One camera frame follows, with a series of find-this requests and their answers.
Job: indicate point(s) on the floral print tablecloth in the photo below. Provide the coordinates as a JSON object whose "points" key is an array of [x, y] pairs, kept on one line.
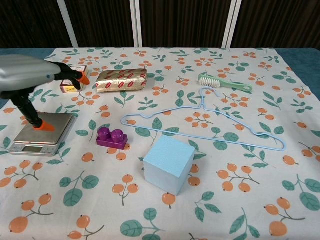
{"points": [[175, 212]]}

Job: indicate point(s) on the gold foil wrapped package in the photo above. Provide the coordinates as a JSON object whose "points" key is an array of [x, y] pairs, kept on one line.
{"points": [[121, 81]]}

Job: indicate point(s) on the green scrubbing brush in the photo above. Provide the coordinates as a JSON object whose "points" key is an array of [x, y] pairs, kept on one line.
{"points": [[220, 82]]}

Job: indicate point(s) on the purple toy building brick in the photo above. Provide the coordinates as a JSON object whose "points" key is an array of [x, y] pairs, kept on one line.
{"points": [[111, 139]]}

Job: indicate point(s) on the small red yellow box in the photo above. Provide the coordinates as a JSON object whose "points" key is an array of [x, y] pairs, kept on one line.
{"points": [[70, 85]]}

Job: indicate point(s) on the silver digital kitchen scale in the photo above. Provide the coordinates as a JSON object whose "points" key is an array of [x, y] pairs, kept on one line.
{"points": [[42, 135]]}

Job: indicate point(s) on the light blue foam cube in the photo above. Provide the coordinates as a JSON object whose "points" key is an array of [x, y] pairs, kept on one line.
{"points": [[169, 165]]}

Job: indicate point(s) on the white folding screen frame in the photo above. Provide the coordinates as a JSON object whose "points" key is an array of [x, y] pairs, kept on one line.
{"points": [[137, 22]]}

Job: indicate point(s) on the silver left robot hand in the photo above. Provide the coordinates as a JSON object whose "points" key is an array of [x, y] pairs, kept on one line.
{"points": [[22, 72]]}

